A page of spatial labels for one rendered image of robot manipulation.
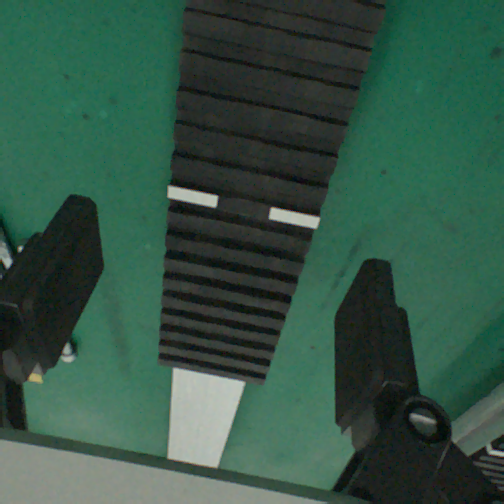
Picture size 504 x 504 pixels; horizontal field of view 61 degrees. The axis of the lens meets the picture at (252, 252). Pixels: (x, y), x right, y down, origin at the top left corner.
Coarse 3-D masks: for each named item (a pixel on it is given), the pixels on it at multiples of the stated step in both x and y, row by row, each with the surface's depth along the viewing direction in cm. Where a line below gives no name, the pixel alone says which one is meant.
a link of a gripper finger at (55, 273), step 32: (64, 224) 11; (96, 224) 12; (32, 256) 10; (64, 256) 10; (96, 256) 13; (0, 288) 10; (32, 288) 9; (64, 288) 11; (0, 320) 10; (32, 320) 10; (64, 320) 11; (32, 352) 10
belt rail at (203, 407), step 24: (192, 384) 24; (216, 384) 24; (240, 384) 23; (192, 408) 26; (216, 408) 26; (192, 432) 29; (216, 432) 28; (168, 456) 33; (192, 456) 32; (216, 456) 32
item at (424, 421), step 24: (408, 408) 9; (432, 408) 9; (384, 432) 9; (408, 432) 9; (432, 432) 9; (360, 456) 10; (384, 456) 8; (408, 456) 8; (432, 456) 8; (336, 480) 10; (360, 480) 8; (384, 480) 8; (408, 480) 8; (432, 480) 8
